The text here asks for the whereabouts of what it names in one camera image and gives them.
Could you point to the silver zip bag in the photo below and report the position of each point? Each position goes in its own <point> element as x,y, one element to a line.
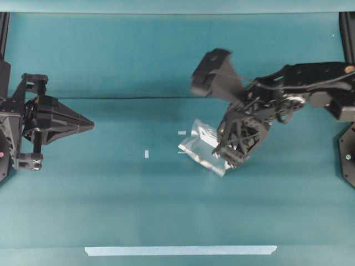
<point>200,145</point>

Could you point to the left black frame rail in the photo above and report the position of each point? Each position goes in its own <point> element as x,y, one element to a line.
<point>4,22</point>

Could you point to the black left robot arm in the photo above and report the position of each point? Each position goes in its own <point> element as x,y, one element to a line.
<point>8,120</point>

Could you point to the long blue tape strip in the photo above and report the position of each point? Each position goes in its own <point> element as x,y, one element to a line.
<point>181,250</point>

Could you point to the teal table cloth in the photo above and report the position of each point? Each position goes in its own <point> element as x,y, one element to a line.
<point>131,76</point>

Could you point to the right black frame rail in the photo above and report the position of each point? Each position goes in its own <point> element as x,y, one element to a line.
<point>347,30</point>

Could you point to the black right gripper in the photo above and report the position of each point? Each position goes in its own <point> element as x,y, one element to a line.
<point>247,122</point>

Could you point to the black frame rail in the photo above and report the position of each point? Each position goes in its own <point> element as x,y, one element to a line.
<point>347,30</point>
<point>4,22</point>

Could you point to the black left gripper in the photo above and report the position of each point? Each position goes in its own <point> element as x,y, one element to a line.
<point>40,120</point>

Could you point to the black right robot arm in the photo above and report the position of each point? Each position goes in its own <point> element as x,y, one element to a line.
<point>327,85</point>

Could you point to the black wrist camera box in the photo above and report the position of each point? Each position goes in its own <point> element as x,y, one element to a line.
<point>216,77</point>

